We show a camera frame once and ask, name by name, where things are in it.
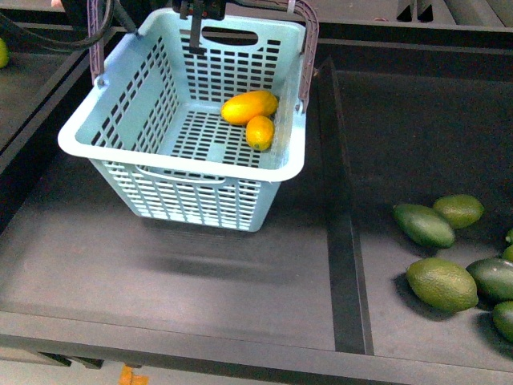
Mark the brown basket handle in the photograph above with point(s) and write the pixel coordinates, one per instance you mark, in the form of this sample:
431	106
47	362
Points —
100	14

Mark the light blue plastic basket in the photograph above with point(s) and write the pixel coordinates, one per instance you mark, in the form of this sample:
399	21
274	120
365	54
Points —
152	127

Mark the green avocado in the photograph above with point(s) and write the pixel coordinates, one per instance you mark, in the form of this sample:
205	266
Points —
424	226
442	284

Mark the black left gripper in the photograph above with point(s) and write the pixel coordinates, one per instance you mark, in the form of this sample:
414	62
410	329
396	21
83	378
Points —
206	9

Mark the green lime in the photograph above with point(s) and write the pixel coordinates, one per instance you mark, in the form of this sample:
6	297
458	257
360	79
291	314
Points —
460	210

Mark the yellow mango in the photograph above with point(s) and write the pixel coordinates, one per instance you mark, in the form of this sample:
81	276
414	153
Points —
240	109

